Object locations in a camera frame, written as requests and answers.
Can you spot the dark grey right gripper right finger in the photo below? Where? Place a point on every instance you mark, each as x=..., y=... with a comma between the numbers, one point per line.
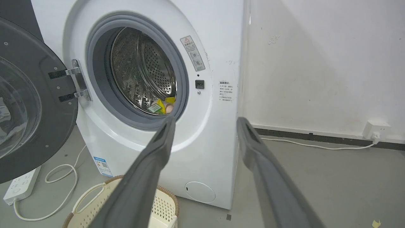
x=272, y=183

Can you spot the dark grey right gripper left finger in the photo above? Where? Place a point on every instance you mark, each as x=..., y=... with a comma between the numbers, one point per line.
x=139, y=183

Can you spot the cream plastic laundry basket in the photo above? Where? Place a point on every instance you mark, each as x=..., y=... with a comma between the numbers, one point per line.
x=161, y=209

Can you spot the white front-load washing machine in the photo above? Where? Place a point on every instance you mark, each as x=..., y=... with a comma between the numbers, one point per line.
x=177, y=95

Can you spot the dark grey washing machine door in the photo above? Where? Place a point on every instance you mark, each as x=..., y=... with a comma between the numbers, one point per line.
x=28, y=101

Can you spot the yellow green clothing in drum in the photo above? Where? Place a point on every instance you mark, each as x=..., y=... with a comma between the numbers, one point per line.
x=161, y=106

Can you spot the white power strip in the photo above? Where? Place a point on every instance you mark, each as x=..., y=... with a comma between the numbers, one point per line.
x=21, y=187

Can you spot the white wall socket plug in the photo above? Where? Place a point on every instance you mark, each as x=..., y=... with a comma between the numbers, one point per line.
x=376, y=129

